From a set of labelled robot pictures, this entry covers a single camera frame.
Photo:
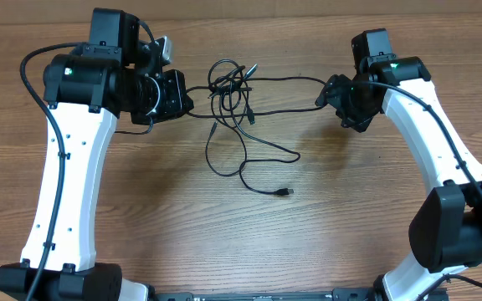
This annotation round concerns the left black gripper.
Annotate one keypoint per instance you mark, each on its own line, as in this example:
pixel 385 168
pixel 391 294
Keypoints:
pixel 175 100

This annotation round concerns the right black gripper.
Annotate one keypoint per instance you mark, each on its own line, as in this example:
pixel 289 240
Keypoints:
pixel 339 99

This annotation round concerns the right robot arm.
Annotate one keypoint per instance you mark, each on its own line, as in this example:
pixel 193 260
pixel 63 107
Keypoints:
pixel 445 236

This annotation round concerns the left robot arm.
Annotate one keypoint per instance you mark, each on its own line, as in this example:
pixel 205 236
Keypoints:
pixel 87 86

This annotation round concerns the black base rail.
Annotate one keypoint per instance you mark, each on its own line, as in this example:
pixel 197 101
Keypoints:
pixel 337 294

